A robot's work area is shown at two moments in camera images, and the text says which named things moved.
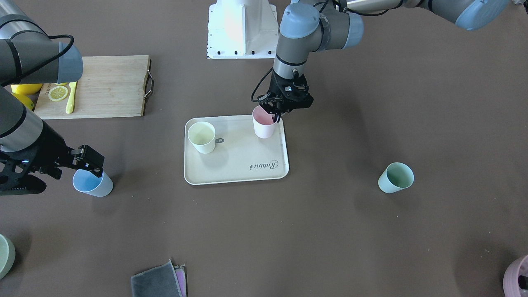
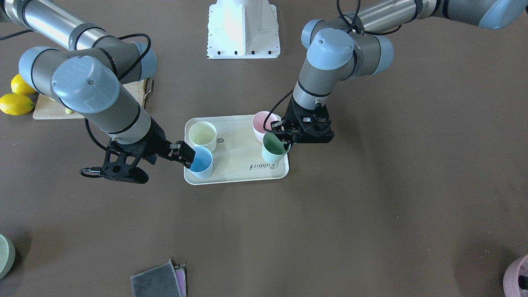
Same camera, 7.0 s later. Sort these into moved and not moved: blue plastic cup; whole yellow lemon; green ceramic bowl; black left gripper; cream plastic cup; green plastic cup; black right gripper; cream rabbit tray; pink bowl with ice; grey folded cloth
Moved: black left gripper; blue plastic cup; black right gripper; green plastic cup
Not moved: grey folded cloth; whole yellow lemon; pink bowl with ice; green ceramic bowl; cream rabbit tray; cream plastic cup
